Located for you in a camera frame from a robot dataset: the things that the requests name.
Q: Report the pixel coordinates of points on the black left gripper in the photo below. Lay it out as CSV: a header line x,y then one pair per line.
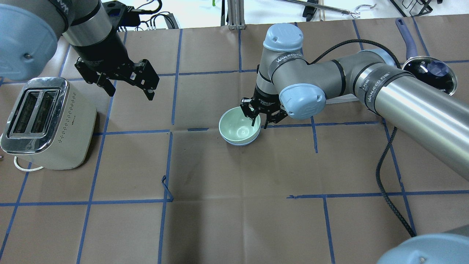
x,y
103,52

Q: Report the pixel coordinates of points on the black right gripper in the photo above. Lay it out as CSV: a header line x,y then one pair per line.
x,y
264,99

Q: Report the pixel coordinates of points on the green bowl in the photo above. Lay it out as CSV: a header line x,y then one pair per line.
x,y
234,119

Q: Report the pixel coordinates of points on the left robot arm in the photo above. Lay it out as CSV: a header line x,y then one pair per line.
x,y
31,29

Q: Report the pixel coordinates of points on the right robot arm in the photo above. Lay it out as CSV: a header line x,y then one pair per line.
x,y
288,85

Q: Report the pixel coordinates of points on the clear plastic food container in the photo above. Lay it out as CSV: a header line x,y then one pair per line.
x,y
342,99

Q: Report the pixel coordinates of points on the cream chrome toaster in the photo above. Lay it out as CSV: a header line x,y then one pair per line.
x,y
50,125

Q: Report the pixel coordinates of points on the dark blue pot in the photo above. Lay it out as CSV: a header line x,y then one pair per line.
x,y
429,70

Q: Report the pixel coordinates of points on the aluminium frame post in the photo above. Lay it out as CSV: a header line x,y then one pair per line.
x,y
235,15

